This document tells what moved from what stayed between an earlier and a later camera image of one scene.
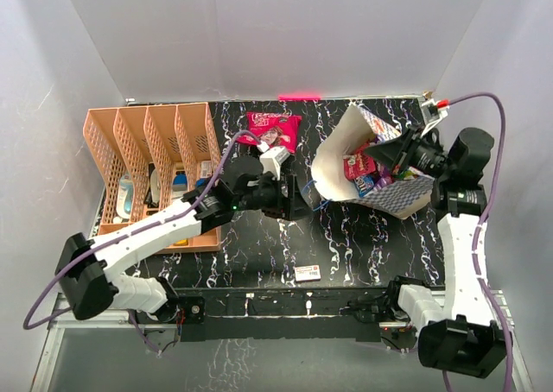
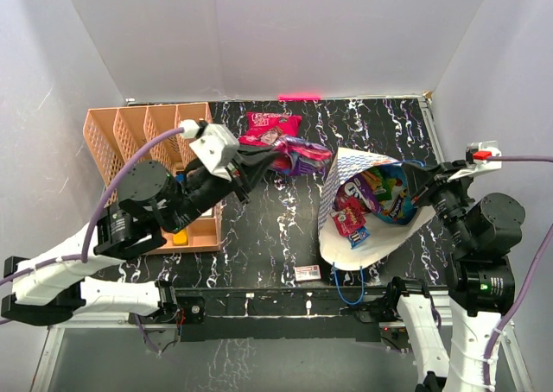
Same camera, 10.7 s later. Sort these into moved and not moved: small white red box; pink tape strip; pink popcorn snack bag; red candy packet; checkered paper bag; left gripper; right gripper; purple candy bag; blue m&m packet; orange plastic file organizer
Moved: checkered paper bag; blue m&m packet; left gripper; red candy packet; purple candy bag; right gripper
Not moved: orange plastic file organizer; pink tape strip; small white red box; pink popcorn snack bag
